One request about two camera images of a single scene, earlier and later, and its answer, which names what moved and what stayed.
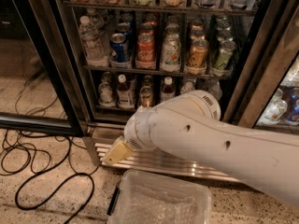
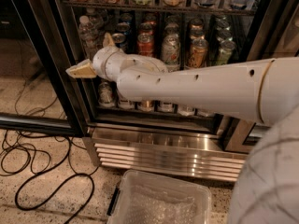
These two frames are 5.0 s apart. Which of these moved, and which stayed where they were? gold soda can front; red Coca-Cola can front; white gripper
Moved: white gripper
Stayed: red Coca-Cola can front; gold soda can front
